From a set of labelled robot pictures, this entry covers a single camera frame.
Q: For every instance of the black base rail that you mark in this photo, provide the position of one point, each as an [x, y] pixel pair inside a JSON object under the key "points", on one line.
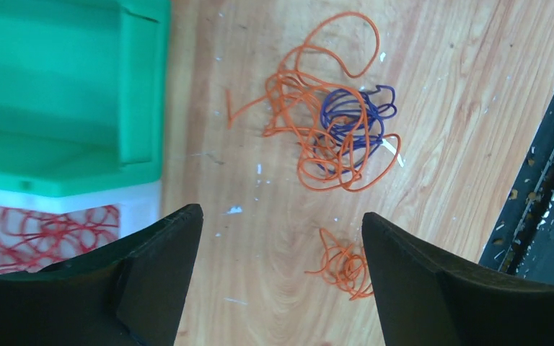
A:
{"points": [[522, 242]]}

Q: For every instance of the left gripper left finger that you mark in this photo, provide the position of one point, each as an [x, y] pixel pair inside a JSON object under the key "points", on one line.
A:
{"points": [[129, 292]]}

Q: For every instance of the green plastic bin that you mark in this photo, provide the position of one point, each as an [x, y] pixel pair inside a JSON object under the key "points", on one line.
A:
{"points": [[82, 94]]}

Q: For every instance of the white plastic bin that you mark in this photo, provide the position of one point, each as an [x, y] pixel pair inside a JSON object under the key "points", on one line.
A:
{"points": [[38, 231]]}

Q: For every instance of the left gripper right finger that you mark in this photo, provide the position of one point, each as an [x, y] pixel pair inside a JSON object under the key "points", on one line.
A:
{"points": [[426, 295]]}

